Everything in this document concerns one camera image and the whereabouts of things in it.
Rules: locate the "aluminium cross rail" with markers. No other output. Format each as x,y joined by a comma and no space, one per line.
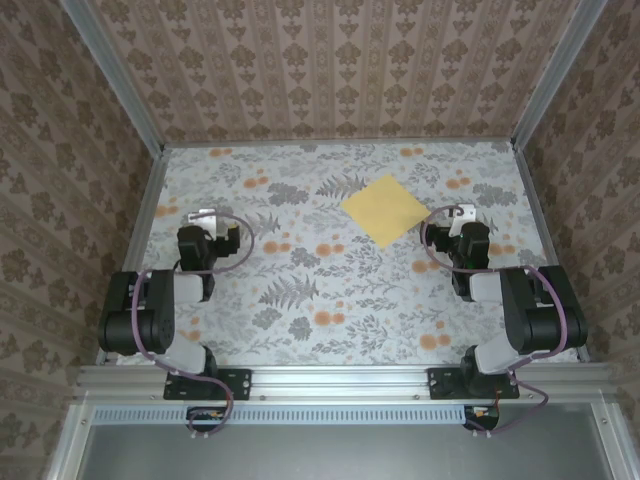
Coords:
340,382

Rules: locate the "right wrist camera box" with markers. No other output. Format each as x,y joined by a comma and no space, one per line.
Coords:
469,211

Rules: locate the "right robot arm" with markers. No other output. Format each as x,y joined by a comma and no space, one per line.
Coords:
545,320

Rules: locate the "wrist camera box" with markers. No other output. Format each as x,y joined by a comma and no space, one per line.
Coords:
202,216
469,211

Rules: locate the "aluminium framed metal panel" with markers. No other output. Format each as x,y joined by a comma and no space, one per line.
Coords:
340,455

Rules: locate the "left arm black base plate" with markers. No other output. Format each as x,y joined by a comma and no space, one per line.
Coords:
240,385

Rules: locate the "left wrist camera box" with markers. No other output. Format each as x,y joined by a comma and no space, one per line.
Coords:
202,216

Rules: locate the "aluminium side rail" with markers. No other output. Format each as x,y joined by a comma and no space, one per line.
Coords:
145,210
539,210

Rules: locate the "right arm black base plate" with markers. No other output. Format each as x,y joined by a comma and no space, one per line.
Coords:
442,385

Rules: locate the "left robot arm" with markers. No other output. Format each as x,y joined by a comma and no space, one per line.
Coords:
150,310

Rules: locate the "black connector board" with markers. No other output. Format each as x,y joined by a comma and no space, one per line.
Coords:
485,422
207,425

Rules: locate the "yellow cloth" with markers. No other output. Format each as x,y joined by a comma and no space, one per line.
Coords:
385,210

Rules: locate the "floral table cover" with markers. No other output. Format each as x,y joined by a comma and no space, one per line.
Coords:
320,350

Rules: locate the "aluminium corner post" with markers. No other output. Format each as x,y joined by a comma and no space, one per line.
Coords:
556,75
120,75

